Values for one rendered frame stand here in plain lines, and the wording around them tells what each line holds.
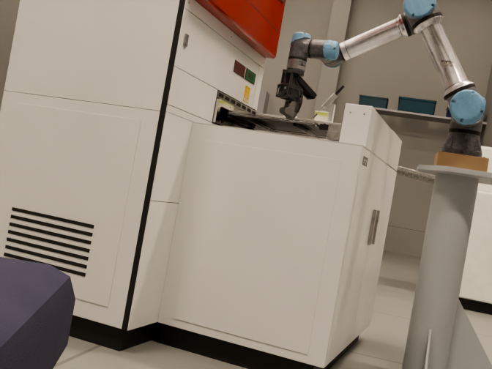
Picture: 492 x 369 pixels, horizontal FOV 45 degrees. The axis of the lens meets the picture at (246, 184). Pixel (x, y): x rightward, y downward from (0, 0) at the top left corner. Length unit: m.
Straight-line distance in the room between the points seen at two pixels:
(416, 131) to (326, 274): 8.57
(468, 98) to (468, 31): 8.64
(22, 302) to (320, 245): 1.71
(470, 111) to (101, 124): 1.29
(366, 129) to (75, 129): 1.01
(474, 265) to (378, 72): 6.30
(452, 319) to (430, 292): 0.13
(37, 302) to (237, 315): 1.78
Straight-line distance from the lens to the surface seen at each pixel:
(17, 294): 0.34
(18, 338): 0.30
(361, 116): 2.07
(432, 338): 2.39
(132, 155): 2.06
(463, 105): 2.26
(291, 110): 2.41
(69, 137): 2.21
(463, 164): 2.35
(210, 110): 2.32
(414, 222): 10.39
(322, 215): 2.00
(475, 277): 4.86
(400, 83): 10.61
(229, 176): 2.11
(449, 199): 2.36
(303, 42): 2.44
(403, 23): 2.50
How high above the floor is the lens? 0.61
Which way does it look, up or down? level
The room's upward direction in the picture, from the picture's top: 10 degrees clockwise
